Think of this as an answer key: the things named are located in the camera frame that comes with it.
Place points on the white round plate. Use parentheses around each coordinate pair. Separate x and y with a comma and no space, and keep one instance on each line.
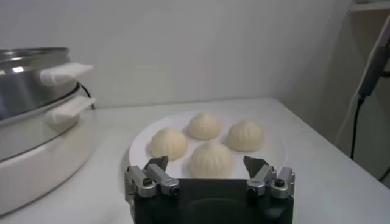
(143,158)

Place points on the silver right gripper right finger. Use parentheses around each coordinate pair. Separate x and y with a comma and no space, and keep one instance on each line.
(265,179)

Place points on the white steamed baozi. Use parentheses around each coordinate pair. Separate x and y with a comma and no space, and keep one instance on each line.
(168,143)
(210,160)
(204,126)
(245,136)

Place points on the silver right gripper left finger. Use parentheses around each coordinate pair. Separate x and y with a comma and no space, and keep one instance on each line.
(146,182)

